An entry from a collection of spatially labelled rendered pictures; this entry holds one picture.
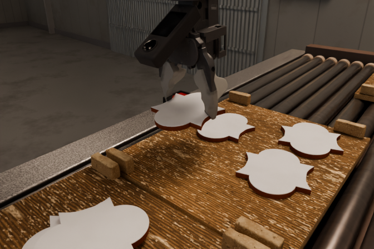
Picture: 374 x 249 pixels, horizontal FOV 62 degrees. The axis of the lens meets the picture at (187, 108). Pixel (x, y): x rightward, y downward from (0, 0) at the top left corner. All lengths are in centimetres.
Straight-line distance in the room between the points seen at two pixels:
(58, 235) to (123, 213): 8
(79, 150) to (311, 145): 46
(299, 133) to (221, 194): 25
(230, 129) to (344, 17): 254
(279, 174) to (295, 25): 283
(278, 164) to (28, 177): 44
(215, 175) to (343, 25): 269
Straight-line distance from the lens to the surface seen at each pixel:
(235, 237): 40
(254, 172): 53
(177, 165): 55
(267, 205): 49
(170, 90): 58
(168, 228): 44
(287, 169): 55
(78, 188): 53
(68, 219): 45
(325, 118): 86
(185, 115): 53
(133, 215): 43
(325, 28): 318
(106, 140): 70
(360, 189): 60
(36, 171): 64
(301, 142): 64
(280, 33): 338
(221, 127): 67
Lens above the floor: 124
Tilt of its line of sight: 23 degrees down
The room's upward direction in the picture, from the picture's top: straight up
